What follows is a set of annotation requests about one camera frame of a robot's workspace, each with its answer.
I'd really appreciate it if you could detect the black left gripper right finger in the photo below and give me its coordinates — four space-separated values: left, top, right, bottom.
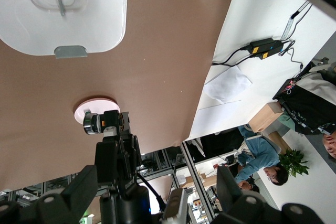
211 166 326 224

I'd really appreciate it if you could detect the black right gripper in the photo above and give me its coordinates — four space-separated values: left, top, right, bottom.
94 126 152 224

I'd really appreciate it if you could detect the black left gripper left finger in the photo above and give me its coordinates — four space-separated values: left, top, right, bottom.
0 165 98 224

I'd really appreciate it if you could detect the black orange push-button switch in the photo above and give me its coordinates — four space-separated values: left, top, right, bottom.
82 110 131 136

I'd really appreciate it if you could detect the brown cardboard box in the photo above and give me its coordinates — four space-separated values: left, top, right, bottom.
183 171 218 188

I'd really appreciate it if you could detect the person in blue jacket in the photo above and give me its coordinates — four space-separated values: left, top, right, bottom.
235 125 289 187

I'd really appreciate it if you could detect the pink round plate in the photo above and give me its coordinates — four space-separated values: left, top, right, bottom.
74 95 121 125

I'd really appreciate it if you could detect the green potted plant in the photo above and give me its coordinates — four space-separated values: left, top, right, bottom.
278 148 309 178

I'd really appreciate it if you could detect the light wooden box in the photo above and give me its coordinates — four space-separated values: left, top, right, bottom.
248 102 284 133

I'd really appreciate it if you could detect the brown table mat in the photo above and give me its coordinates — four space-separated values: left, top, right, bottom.
0 0 239 192

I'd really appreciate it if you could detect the crumpled white paper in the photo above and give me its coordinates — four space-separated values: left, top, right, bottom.
204 65 253 103

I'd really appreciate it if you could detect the person in grey black jacket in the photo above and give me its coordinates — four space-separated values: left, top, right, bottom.
272 61 336 159

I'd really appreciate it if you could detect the black power adapter yellow label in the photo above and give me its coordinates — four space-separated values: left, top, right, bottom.
258 41 284 60
249 37 275 54

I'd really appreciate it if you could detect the white plastic container lid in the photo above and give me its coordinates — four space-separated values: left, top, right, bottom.
0 0 129 59

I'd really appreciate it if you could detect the white power strip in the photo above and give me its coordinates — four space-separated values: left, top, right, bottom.
282 11 297 40

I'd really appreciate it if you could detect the aluminium rack frame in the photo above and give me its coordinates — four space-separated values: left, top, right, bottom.
180 140 211 209

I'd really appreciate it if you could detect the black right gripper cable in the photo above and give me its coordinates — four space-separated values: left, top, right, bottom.
136 174 169 209

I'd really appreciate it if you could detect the black adapter cable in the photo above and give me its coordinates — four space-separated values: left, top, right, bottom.
212 55 260 67
212 45 253 66

